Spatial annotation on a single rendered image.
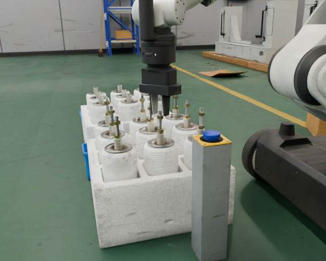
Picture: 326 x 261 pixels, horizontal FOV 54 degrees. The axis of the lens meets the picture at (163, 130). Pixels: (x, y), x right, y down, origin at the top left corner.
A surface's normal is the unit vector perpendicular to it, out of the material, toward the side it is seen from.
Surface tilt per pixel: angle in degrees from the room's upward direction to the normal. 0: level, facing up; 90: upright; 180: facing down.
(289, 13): 90
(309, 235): 0
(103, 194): 90
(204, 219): 90
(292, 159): 46
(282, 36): 90
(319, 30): 55
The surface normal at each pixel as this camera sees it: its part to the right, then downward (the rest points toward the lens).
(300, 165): -0.71, -0.59
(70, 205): -0.02, -0.95
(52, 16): 0.23, 0.30
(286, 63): -0.91, -0.28
